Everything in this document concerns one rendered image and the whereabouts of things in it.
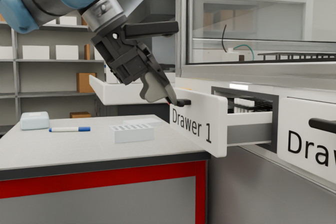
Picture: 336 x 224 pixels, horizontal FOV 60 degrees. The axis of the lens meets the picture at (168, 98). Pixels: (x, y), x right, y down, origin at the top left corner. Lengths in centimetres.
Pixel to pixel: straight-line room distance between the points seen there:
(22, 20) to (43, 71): 424
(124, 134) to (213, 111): 40
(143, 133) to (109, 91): 56
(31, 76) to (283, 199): 441
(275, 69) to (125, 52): 29
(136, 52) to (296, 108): 31
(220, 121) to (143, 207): 38
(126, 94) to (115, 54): 85
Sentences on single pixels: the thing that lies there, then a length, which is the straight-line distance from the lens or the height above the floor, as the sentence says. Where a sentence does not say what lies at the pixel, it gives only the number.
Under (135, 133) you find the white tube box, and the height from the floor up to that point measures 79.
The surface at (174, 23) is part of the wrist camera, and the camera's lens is 62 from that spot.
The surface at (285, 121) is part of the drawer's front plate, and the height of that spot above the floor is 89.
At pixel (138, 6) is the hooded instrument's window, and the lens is 148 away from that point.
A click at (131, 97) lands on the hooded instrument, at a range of 143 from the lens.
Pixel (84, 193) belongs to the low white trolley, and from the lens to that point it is 78.
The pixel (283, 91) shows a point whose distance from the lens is 57.
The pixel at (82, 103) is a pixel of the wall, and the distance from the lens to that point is 483.
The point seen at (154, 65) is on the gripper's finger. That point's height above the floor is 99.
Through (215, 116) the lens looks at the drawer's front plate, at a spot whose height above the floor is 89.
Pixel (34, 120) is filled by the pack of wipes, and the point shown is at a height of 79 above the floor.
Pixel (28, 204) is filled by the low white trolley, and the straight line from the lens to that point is 79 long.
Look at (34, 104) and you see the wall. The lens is 480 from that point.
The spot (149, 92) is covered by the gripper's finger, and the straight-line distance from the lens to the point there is 59.
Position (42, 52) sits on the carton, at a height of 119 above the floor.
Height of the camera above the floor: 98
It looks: 6 degrees down
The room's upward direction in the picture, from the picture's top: straight up
